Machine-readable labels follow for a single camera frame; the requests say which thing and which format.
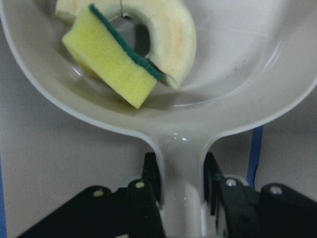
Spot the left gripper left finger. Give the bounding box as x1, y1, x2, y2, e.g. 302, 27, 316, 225
20, 153, 165, 238

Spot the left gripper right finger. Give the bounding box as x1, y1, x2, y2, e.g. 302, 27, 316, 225
204, 152, 317, 238

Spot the beige plastic dustpan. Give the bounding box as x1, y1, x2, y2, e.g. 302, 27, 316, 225
1, 0, 317, 237

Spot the yellow green sponge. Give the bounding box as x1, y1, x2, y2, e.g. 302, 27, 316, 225
62, 4, 162, 109

